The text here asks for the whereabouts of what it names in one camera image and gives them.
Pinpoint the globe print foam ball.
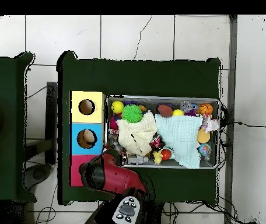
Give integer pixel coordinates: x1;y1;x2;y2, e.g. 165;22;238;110
197;143;212;158

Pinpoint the mint green waffle cloth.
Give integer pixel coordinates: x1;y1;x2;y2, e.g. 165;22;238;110
154;114;204;170

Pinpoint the brown toy football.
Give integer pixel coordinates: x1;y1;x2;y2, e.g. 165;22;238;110
156;104;174;118

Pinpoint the green spiky rubber ball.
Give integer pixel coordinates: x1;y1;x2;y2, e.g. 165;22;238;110
121;103;144;124

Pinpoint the orange toy basketball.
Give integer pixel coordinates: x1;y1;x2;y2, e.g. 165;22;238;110
198;103;214;116

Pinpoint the yellow smiley foam ball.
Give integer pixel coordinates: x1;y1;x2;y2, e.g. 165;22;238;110
110;100;125;114

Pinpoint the dark green table cloth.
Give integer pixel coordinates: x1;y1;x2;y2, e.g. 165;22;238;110
0;51;37;202
57;50;221;206

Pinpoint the grey plastic toy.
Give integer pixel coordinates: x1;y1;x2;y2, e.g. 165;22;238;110
127;154;149;166

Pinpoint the grey metal rail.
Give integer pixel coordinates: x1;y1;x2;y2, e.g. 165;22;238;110
223;15;238;224

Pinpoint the cream waffle cloth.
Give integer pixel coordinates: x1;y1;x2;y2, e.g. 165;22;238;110
115;110;158;157

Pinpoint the black upright panel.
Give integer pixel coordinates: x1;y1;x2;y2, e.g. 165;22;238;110
44;81;58;165

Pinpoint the black power cable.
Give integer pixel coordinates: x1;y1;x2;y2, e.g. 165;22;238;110
221;120;266;128

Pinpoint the peach foam ball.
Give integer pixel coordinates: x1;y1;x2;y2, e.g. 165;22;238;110
197;128;211;144

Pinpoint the wooden box with three holes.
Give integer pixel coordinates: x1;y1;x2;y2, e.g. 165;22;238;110
68;90;106;187

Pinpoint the black and red can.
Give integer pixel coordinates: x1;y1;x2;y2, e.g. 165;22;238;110
149;134;166;152

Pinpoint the silver wire mesh bin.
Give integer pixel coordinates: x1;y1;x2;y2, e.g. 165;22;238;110
104;94;221;170

